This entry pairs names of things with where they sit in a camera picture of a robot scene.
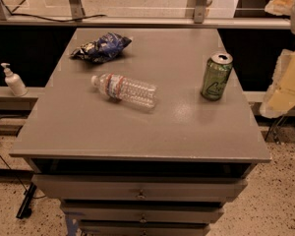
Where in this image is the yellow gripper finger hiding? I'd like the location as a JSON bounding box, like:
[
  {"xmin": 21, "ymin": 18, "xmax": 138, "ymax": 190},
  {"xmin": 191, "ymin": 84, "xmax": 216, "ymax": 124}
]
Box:
[
  {"xmin": 260, "ymin": 49, "xmax": 295, "ymax": 118},
  {"xmin": 265, "ymin": 0, "xmax": 294, "ymax": 16}
]

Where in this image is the clear plastic water bottle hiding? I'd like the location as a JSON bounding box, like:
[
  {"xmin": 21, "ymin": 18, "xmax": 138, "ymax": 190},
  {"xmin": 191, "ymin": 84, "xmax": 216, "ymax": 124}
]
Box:
[{"xmin": 90, "ymin": 73, "xmax": 157, "ymax": 109}]

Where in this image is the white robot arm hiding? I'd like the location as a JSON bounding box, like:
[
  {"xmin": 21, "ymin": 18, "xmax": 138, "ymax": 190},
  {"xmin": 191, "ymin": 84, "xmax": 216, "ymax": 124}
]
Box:
[{"xmin": 260, "ymin": 0, "xmax": 295, "ymax": 118}]

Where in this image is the white pump dispenser bottle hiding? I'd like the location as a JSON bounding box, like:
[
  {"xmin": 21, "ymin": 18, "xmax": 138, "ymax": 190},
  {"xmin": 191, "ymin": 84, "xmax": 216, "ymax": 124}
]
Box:
[{"xmin": 1, "ymin": 63, "xmax": 28, "ymax": 96}]

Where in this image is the green soda can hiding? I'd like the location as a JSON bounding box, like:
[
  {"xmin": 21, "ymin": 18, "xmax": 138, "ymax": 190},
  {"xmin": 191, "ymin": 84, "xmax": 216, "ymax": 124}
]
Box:
[{"xmin": 201, "ymin": 52, "xmax": 233, "ymax": 101}]

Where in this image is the grey drawer cabinet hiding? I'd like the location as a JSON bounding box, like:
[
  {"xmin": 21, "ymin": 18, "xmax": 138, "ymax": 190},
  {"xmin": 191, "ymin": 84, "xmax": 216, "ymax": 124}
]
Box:
[{"xmin": 12, "ymin": 29, "xmax": 270, "ymax": 236}]

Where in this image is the blue chip bag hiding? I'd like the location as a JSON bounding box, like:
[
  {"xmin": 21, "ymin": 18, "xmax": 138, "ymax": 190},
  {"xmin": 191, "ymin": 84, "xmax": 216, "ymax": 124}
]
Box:
[{"xmin": 71, "ymin": 32, "xmax": 132, "ymax": 64}]

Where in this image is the black cable on ledge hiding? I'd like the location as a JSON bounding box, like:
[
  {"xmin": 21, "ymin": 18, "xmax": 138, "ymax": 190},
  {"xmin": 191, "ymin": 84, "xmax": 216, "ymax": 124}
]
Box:
[{"xmin": 0, "ymin": 13, "xmax": 107, "ymax": 23}]

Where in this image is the black floor bracket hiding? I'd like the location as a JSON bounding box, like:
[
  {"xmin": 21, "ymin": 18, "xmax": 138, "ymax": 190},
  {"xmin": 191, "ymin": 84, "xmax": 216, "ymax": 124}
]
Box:
[{"xmin": 16, "ymin": 183, "xmax": 36, "ymax": 219}]

